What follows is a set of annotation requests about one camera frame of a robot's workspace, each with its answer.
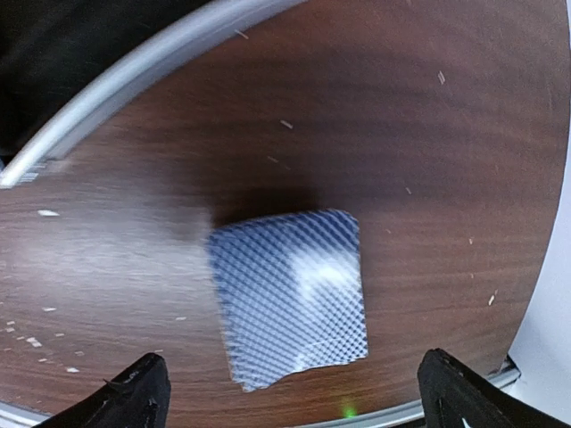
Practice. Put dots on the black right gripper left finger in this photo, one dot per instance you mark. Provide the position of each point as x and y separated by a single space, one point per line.
139 396

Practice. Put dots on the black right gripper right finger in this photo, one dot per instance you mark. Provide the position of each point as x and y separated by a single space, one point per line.
453 395

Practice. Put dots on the grey playing card deck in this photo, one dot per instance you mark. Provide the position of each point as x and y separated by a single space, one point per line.
290 294

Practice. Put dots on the aluminium front rail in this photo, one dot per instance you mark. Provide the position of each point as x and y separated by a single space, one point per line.
68 66

